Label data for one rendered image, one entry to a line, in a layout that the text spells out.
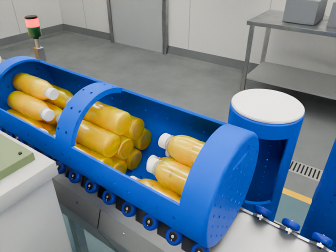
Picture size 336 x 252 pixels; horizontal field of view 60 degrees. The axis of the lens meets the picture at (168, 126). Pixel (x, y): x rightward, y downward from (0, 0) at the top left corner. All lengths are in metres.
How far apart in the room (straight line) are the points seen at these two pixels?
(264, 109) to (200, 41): 3.47
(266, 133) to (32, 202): 0.79
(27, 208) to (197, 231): 0.39
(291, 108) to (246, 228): 0.55
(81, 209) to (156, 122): 0.36
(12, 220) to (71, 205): 0.31
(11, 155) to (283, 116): 0.89
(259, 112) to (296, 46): 2.99
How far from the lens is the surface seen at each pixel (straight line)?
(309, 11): 3.22
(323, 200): 1.44
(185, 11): 4.61
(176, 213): 0.63
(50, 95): 1.04
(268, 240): 0.85
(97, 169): 0.75
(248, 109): 1.16
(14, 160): 0.73
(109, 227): 0.92
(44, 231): 0.84
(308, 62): 4.11
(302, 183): 2.51
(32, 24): 1.70
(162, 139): 0.72
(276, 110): 1.18
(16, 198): 0.71
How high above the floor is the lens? 1.58
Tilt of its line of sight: 32 degrees down
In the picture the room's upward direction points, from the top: straight up
